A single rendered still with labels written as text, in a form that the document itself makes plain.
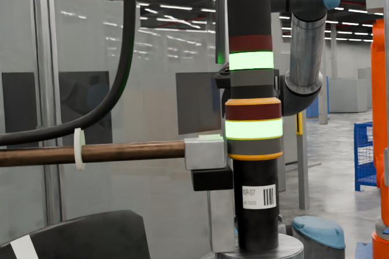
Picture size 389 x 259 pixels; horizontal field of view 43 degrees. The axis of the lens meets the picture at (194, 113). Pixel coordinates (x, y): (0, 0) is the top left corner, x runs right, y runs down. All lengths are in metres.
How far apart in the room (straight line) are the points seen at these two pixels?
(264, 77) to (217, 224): 0.12
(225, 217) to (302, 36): 0.80
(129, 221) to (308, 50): 0.76
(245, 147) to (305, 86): 0.93
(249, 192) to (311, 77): 0.91
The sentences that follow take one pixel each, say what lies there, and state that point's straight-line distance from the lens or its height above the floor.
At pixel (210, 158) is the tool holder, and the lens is 0.37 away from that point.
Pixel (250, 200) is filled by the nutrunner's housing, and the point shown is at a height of 1.50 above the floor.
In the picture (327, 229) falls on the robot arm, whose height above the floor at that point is 1.26.
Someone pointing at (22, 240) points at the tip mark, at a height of 1.46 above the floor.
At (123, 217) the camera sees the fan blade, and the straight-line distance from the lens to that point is 0.51.
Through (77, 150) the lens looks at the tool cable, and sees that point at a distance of 0.38.
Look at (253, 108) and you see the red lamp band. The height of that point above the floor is 1.57.
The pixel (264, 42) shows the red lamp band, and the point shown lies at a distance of 0.38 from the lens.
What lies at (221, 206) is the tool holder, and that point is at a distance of 0.38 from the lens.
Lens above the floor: 1.59
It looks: 3 degrees down
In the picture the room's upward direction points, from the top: 3 degrees counter-clockwise
